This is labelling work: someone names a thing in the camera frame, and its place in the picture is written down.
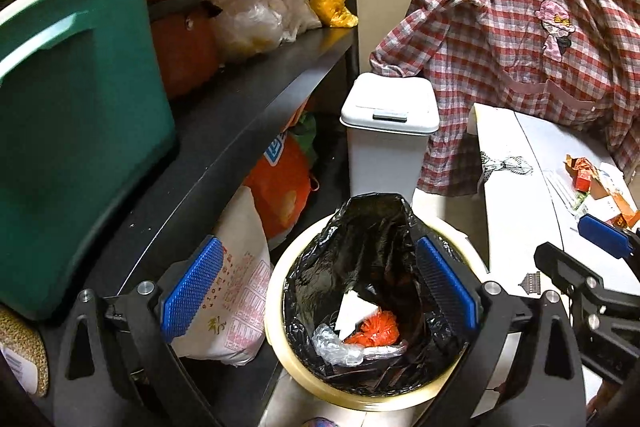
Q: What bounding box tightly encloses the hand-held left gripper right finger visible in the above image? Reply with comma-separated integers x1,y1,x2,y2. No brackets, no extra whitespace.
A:
412,234,588,427

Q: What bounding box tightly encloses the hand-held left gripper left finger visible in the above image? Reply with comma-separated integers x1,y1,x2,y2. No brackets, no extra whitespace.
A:
52,234,226,427

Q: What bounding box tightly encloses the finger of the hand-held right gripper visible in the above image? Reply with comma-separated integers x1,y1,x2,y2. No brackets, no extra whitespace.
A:
577,214,640,262
534,242,640,310

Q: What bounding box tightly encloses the red plastic bag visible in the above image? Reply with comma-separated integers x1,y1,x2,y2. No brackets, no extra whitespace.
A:
345,309,401,349

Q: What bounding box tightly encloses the round cream trash can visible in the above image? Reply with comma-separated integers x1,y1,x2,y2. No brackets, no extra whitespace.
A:
264,202,485,413

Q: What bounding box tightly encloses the white paper piece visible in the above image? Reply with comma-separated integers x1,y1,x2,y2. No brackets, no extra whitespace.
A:
332,289,382,339

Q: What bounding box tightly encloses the clear plastic wrapper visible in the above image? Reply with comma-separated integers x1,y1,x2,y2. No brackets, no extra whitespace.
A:
312,323,367,367

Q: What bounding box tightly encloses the flattened white orange box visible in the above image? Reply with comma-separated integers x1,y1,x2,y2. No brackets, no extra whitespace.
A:
587,162,640,229

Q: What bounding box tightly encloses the white printed rice sack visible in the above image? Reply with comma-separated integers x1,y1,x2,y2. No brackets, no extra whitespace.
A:
170,184,274,367

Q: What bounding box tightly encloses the crumpled red orange carton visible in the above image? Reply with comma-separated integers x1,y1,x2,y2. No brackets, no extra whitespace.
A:
564,153,597,194

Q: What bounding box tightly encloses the orange sack with blue label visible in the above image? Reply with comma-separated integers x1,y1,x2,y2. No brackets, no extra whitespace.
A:
242,127,321,244

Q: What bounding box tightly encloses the white lidded pedal bin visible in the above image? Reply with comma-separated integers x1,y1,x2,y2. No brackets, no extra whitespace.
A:
340,73,441,198

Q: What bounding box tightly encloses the woven straw mat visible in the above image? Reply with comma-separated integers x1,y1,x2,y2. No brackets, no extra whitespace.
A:
0,306,49,399

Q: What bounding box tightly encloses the green plastic storage bin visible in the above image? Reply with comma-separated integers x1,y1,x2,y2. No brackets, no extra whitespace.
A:
0,0,182,322

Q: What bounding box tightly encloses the green plastic bag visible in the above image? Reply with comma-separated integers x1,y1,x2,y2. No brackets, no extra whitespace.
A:
290,111,319,168

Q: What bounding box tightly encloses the black metal shelf unit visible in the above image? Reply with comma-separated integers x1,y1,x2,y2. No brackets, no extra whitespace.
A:
0,0,362,427

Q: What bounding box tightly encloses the round orange bag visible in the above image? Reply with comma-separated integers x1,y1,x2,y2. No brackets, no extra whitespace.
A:
149,0,222,102

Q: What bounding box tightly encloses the red plaid shirt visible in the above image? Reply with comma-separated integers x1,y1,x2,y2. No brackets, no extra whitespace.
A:
370,0,640,198

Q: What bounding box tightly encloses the pile of clear plastic bags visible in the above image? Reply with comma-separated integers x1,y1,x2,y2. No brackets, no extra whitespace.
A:
212,0,347,64

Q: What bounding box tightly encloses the yellow plastic bag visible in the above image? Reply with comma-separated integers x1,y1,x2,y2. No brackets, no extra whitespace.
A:
310,0,360,29

